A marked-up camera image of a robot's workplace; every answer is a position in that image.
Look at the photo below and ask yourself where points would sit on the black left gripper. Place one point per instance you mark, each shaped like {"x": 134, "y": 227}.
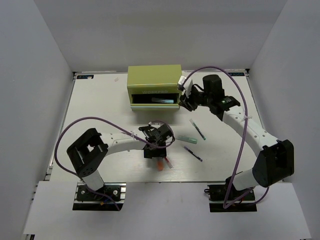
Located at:
{"x": 160, "y": 152}

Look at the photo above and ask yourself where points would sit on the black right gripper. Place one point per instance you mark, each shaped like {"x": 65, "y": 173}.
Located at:
{"x": 187, "y": 101}

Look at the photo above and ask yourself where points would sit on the orange highlighter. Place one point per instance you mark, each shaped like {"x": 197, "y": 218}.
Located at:
{"x": 160, "y": 164}

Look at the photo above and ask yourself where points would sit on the blue highlighter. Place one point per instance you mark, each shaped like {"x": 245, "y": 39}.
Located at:
{"x": 162, "y": 100}

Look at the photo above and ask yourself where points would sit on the green highlighter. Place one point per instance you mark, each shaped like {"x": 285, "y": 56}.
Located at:
{"x": 187, "y": 139}

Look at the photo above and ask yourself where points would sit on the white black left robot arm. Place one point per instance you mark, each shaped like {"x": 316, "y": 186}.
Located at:
{"x": 89, "y": 150}

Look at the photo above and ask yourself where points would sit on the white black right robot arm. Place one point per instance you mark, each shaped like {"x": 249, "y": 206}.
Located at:
{"x": 274, "y": 157}

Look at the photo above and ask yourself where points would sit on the red gel pen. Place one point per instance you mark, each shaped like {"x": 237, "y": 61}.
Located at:
{"x": 168, "y": 163}

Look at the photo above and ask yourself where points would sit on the green gel pen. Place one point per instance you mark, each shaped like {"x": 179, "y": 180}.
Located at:
{"x": 197, "y": 129}

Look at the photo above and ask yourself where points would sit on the purple gel pen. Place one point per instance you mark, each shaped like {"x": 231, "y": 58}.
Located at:
{"x": 192, "y": 153}

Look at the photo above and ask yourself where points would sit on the green metal tool chest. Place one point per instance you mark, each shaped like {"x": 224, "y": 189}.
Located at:
{"x": 153, "y": 79}

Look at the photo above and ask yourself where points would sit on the right blue table label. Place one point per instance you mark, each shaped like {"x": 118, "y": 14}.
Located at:
{"x": 237, "y": 74}

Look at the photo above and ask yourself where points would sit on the blue table label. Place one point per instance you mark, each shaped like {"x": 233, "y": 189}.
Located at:
{"x": 237, "y": 74}
{"x": 85, "y": 77}

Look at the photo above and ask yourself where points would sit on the left blue table label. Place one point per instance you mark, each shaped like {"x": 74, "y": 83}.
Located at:
{"x": 85, "y": 77}

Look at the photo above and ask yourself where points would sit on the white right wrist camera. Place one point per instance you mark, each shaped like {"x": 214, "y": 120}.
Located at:
{"x": 185, "y": 86}

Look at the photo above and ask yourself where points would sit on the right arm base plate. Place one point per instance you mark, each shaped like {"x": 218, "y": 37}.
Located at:
{"x": 216, "y": 196}

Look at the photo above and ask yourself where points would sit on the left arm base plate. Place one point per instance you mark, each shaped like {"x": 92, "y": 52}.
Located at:
{"x": 85, "y": 200}

